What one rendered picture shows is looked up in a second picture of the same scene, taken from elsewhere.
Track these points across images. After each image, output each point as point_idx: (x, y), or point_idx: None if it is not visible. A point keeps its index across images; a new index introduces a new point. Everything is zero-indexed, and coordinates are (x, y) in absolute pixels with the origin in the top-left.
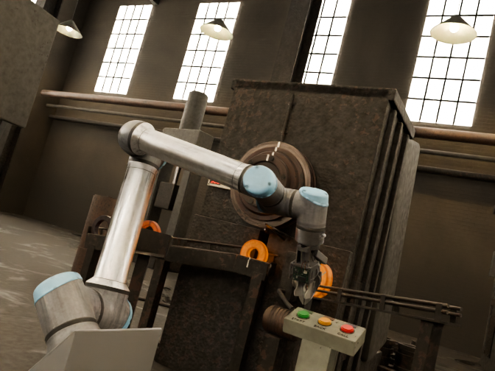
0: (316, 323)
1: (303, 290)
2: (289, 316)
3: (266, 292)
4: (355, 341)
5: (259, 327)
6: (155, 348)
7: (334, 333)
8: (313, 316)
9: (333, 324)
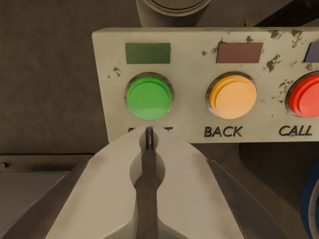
0: (206, 116)
1: (137, 175)
2: (117, 131)
3: None
4: None
5: None
6: (0, 235)
7: (269, 138)
8: (182, 79)
9: (260, 85)
